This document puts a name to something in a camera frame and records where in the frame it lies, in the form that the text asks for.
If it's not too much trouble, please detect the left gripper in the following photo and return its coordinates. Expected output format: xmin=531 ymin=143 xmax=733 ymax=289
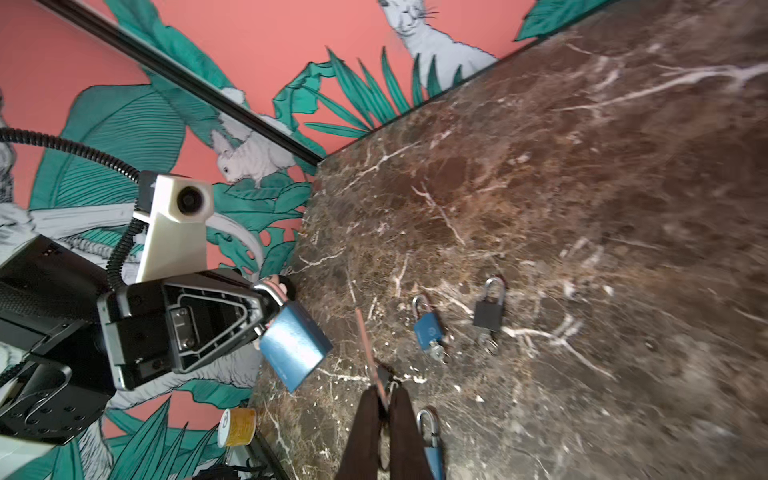
xmin=97 ymin=268 xmax=276 ymax=390

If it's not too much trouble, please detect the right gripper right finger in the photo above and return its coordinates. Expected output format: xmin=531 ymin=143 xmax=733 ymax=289
xmin=388 ymin=386 xmax=433 ymax=480

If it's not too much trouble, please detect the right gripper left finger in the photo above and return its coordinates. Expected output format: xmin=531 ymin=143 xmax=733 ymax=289
xmin=335 ymin=386 xmax=384 ymax=480

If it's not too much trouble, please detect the large blue padlock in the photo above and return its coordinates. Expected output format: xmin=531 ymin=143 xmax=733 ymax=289
xmin=254 ymin=280 xmax=333 ymax=393

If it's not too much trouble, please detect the black padlock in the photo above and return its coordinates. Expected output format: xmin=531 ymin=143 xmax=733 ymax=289
xmin=473 ymin=276 xmax=506 ymax=355

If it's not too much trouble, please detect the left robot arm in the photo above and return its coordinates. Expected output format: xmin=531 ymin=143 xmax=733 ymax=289
xmin=1 ymin=236 xmax=277 ymax=479

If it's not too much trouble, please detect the blue padlock near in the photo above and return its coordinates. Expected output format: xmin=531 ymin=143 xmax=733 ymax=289
xmin=416 ymin=408 xmax=446 ymax=480

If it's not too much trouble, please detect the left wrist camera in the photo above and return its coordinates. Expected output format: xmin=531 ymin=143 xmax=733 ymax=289
xmin=133 ymin=171 xmax=214 ymax=283

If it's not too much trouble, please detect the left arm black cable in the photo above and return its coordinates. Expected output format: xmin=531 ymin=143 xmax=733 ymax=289
xmin=0 ymin=127 xmax=148 ymax=292

